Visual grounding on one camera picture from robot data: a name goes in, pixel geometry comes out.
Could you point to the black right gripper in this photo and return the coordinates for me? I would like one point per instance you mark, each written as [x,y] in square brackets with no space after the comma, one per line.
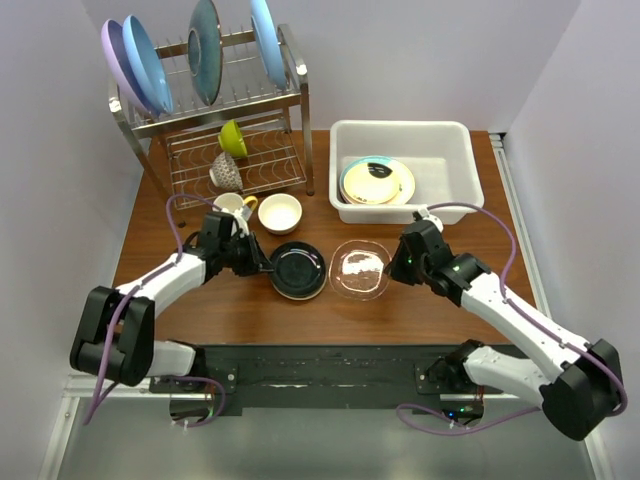
[394,269]

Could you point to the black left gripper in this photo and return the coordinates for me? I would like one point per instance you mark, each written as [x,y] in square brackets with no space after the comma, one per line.
[257,261]

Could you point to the black glossy plate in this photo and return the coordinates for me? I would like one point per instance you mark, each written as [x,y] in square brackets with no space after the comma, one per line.
[299,271]

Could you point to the clear glass plate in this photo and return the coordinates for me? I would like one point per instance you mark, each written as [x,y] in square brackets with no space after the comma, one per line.
[356,270]

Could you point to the cream plate with black patch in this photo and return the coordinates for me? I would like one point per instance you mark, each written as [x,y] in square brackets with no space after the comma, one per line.
[370,182]

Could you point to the white plastic bin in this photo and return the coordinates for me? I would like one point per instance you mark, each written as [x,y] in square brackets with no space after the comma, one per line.
[439,155]

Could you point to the light blue bottom plate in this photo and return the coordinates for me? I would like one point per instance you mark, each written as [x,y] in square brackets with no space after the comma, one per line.
[405,176]

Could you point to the light blue plate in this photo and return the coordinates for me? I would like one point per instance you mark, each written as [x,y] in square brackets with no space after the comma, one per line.
[405,176]
[267,41]

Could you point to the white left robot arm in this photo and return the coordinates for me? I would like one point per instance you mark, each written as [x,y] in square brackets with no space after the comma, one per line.
[115,338]

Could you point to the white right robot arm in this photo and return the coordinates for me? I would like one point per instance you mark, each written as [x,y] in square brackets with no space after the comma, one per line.
[577,384]

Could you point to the white bowl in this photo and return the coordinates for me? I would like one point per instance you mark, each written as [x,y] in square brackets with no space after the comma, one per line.
[280,214]

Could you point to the yellow mug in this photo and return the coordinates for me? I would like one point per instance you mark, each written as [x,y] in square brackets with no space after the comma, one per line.
[233,202]

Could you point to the patterned ceramic bowl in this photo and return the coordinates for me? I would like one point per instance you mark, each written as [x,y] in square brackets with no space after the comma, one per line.
[225,174]

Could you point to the steel dish rack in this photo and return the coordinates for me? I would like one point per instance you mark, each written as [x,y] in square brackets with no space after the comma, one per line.
[177,149]

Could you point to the green bowl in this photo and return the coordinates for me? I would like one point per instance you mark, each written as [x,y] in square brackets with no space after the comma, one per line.
[231,140]

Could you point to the dark teal plate in rack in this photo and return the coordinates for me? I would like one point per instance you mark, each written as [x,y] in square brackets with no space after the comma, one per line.
[205,51]

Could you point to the light blue plate in rack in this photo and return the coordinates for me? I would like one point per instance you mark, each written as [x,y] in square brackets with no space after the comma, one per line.
[267,41]

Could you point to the lilac plate in rack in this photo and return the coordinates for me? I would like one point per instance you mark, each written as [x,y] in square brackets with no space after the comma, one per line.
[115,54]

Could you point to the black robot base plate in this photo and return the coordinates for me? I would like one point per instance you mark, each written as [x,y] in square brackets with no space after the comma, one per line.
[319,377]

